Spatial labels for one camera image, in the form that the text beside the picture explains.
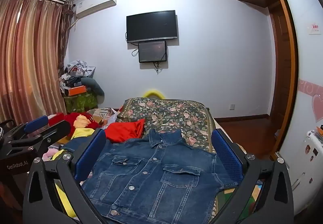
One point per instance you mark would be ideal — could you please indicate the white air conditioner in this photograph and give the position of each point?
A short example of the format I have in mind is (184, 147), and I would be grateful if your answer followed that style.
(96, 3)

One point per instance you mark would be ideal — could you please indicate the yellow garment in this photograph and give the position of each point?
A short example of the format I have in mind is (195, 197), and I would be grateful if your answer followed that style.
(80, 133)

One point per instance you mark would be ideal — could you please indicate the red plush toy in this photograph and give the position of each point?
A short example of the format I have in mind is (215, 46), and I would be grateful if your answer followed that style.
(72, 118)

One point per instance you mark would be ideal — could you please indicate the white wall socket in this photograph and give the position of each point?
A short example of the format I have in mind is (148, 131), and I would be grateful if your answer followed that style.
(232, 106)

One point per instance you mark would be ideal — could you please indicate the grey-green plush cushion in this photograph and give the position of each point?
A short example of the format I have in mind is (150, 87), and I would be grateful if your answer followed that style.
(94, 85)

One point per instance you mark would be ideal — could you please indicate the floral blanket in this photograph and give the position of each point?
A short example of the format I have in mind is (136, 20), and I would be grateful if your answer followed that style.
(171, 115)

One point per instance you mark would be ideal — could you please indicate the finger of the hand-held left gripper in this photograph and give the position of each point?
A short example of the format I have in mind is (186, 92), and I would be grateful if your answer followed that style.
(58, 129)
(36, 123)

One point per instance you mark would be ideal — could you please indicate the orange box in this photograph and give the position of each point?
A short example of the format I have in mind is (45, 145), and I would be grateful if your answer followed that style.
(77, 90)

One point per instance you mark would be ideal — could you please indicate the striped pink curtain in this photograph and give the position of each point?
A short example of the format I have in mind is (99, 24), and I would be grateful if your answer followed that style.
(30, 62)

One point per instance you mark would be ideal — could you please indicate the wooden door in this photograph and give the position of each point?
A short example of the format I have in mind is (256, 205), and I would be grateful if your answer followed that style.
(280, 67)

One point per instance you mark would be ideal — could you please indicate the blue denim jeans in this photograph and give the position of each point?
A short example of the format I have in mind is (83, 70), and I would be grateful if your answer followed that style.
(151, 176)

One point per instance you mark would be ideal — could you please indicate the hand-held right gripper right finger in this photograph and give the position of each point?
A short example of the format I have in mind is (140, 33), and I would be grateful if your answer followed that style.
(227, 156)

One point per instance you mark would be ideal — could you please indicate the pink soft toy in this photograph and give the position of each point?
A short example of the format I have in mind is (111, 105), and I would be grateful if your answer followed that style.
(50, 154)

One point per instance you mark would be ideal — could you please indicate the small black monitor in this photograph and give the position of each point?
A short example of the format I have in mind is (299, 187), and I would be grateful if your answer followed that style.
(152, 51)

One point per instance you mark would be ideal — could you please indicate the striped colourful cloth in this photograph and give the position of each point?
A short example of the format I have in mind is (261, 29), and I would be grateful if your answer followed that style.
(102, 112)

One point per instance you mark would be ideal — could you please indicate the green printed cloth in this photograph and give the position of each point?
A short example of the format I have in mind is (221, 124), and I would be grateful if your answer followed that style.
(80, 103)

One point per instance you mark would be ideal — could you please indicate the black wall television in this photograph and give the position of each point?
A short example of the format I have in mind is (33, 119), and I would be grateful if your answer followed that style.
(151, 26)

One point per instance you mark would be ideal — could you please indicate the brown patterned curtain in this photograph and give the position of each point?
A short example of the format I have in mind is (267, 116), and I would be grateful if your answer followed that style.
(67, 32)

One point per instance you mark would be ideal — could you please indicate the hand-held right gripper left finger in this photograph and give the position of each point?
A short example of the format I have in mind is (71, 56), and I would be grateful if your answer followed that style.
(90, 156)

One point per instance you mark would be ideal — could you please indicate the red garment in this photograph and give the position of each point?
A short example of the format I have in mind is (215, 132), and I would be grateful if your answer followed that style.
(123, 130)

